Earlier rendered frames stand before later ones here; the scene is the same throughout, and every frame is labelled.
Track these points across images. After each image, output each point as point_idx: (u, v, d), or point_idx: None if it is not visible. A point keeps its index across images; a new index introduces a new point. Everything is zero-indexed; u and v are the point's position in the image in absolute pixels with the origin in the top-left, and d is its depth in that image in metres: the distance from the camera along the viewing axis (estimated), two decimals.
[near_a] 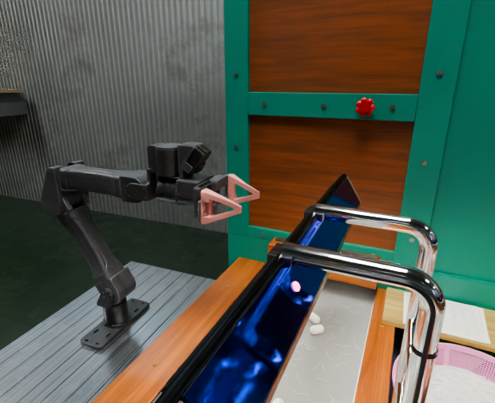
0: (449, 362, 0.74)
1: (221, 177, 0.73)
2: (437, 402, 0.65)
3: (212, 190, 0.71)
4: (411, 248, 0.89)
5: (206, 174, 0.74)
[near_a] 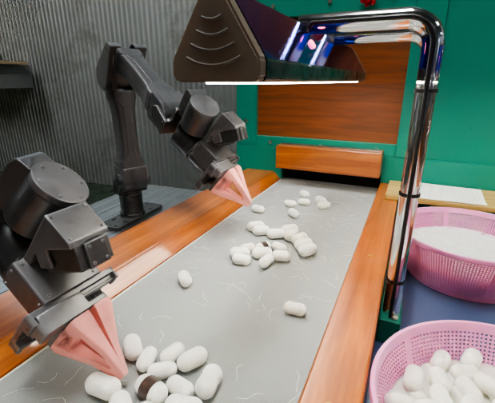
0: (449, 225, 0.79)
1: (227, 167, 0.66)
2: (437, 245, 0.70)
3: (212, 175, 0.65)
4: None
5: (228, 149, 0.71)
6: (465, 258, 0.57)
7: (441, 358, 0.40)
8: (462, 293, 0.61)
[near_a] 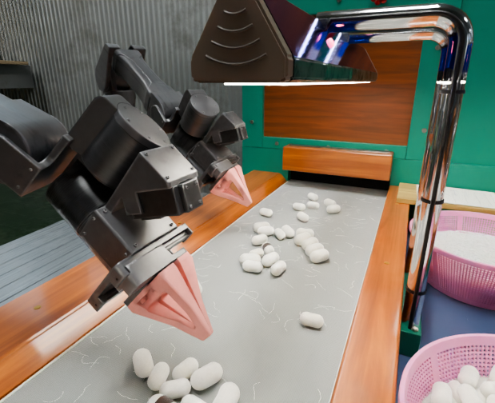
0: (463, 229, 0.77)
1: (227, 167, 0.66)
2: (453, 250, 0.68)
3: (212, 175, 0.65)
4: (424, 139, 0.91)
5: (228, 149, 0.71)
6: (486, 265, 0.54)
7: (469, 375, 0.37)
8: (481, 301, 0.59)
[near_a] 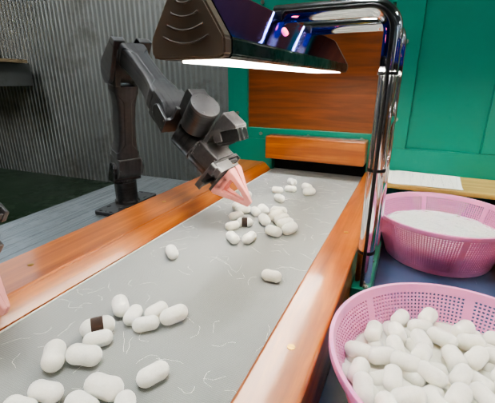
0: (427, 208, 0.83)
1: (228, 167, 0.66)
2: (413, 225, 0.74)
3: (212, 175, 0.65)
4: (395, 128, 0.98)
5: (228, 148, 0.71)
6: (434, 234, 0.61)
7: (399, 315, 0.44)
8: (433, 269, 0.65)
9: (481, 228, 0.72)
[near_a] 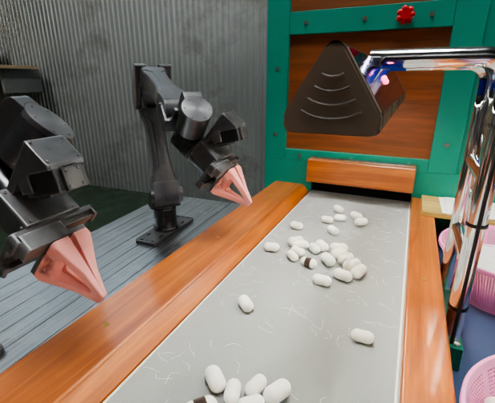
0: (488, 242, 0.80)
1: (227, 167, 0.67)
2: (481, 264, 0.71)
3: (212, 175, 0.65)
4: (446, 153, 0.94)
5: (228, 149, 0.71)
6: None
7: None
8: None
9: None
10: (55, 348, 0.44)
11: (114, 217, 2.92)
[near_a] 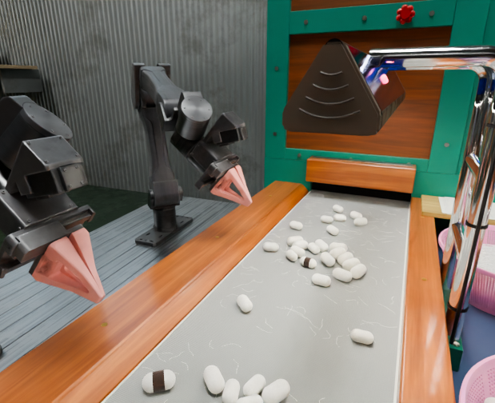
0: (488, 242, 0.80)
1: (227, 167, 0.66)
2: (481, 264, 0.71)
3: (212, 175, 0.65)
4: (446, 153, 0.94)
5: (228, 149, 0.71)
6: None
7: None
8: None
9: None
10: (53, 348, 0.44)
11: (114, 217, 2.92)
